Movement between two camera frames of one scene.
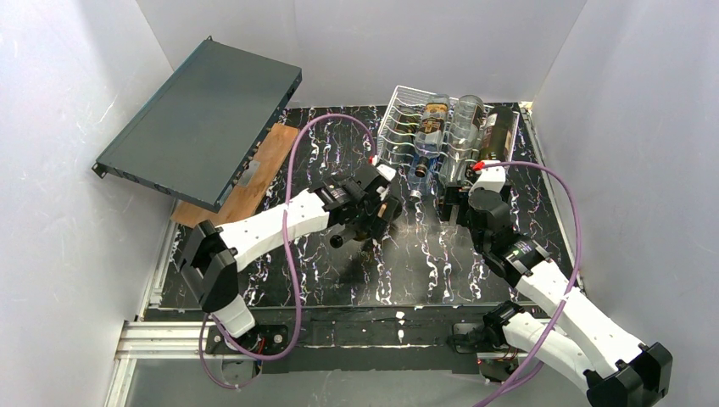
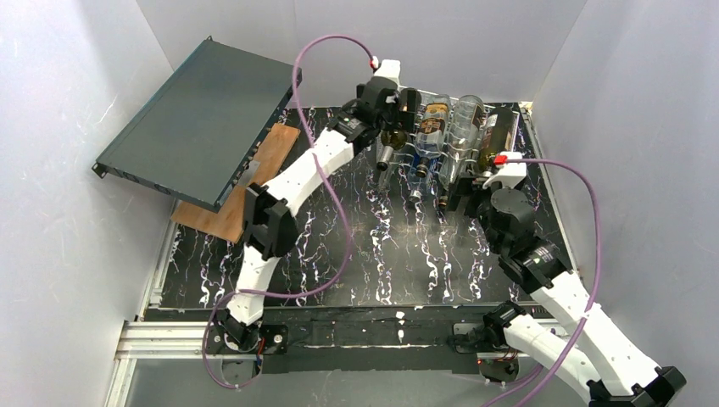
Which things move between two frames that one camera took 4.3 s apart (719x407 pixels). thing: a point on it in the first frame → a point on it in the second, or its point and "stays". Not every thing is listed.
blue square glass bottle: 421,174 stays
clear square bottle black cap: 427,142 stays
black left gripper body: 374,210 → 401,103
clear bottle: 465,128 stays
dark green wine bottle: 503,118 stays
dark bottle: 352,233 → 392,140
